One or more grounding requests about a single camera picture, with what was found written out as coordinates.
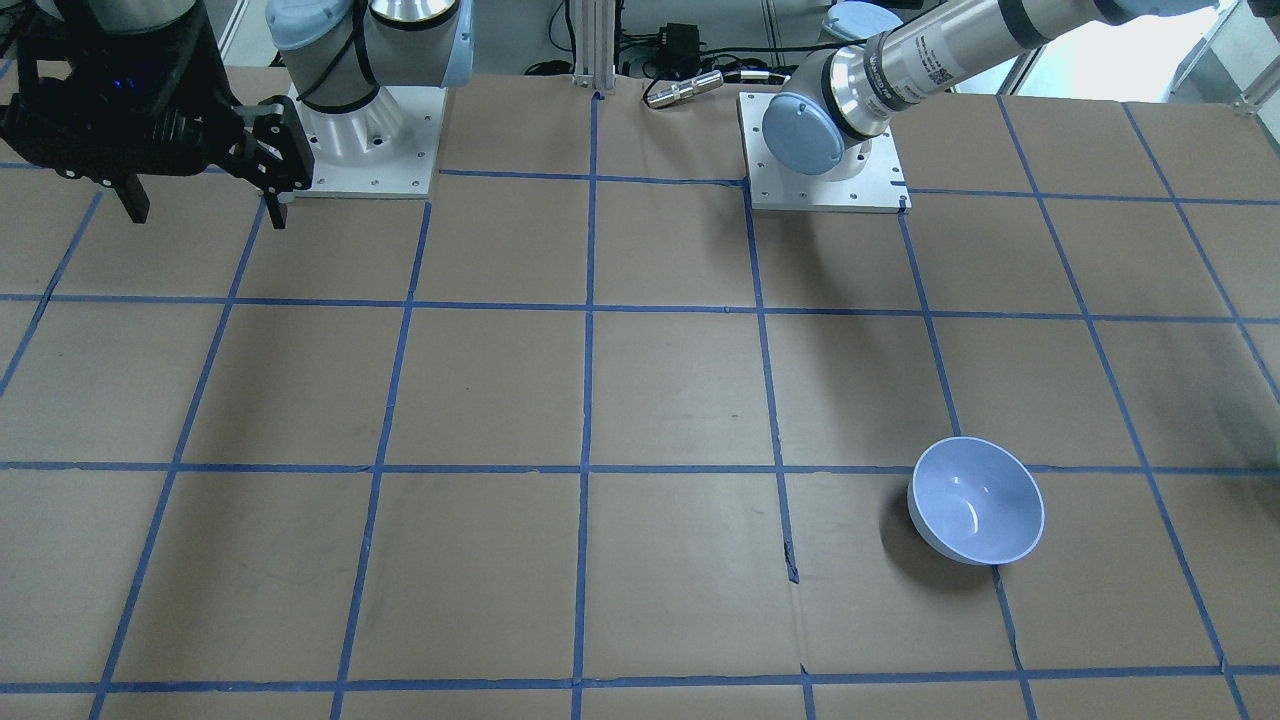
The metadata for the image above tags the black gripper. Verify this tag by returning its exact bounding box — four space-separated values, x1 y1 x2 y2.
3 1 314 231

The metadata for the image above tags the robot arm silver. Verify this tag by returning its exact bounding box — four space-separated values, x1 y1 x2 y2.
3 1 474 229
760 1 1208 176

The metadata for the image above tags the blue bowl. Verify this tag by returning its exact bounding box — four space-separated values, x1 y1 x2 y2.
908 436 1046 566

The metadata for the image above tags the silver metal cylinder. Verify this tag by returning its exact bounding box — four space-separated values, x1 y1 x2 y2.
643 70 724 110

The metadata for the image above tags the black power brick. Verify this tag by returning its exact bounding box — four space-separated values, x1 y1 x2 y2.
654 22 701 67

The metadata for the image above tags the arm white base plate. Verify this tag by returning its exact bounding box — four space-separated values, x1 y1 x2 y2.
739 92 913 213
294 86 449 199

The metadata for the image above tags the aluminium frame post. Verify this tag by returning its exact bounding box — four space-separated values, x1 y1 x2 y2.
567 1 618 97

